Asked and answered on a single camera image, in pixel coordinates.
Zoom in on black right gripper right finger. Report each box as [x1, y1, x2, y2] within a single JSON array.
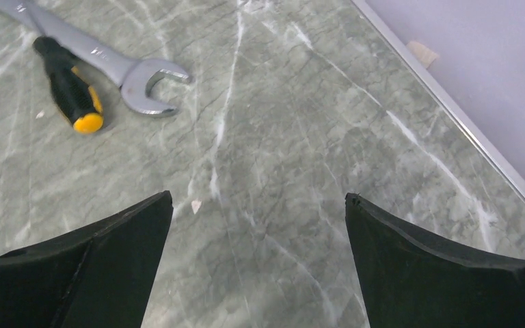
[[345, 193, 525, 327]]

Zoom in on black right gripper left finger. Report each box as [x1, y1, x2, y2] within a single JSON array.
[[0, 191, 173, 327]]

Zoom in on silver open end wrench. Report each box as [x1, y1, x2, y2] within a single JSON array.
[[0, 0, 191, 117]]

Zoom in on yellow handled screwdriver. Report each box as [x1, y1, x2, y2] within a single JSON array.
[[33, 36, 104, 134]]

